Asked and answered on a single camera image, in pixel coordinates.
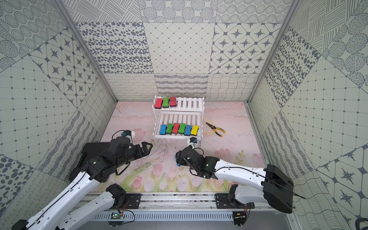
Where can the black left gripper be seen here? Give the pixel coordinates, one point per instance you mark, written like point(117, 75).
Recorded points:
point(139, 149)

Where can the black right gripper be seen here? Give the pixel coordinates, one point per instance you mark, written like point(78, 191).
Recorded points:
point(179, 160)

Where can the red eraser shelf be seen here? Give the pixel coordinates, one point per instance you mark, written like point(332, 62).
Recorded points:
point(172, 102)
point(175, 129)
point(158, 103)

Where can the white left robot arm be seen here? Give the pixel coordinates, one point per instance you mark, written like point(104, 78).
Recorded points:
point(58, 214)

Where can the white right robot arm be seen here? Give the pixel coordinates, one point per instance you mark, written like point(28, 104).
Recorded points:
point(260, 185)

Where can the green eraser lower shelf left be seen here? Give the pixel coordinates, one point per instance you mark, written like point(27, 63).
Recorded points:
point(169, 128)

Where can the green eraser shelf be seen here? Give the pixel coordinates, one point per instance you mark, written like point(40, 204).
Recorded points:
point(166, 102)
point(169, 128)
point(182, 128)

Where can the yellow eraser lower shelf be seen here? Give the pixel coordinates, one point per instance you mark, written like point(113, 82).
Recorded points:
point(194, 130)

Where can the green eraser lower shelf right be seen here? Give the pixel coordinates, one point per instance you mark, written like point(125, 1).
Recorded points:
point(182, 128)

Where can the green eraser upper shelf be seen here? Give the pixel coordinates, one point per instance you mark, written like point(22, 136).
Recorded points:
point(166, 102)

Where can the white slatted wooden shelf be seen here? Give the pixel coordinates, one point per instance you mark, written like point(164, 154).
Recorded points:
point(189, 111)

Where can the yellow black pliers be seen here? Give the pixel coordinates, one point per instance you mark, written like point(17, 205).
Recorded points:
point(215, 129)

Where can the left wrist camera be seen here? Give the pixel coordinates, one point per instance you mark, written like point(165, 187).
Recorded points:
point(128, 133)

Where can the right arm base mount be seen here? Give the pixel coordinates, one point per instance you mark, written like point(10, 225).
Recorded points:
point(228, 201)

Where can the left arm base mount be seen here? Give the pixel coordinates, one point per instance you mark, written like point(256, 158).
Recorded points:
point(130, 201)

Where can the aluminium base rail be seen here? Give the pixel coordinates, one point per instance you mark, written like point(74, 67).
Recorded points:
point(179, 207)

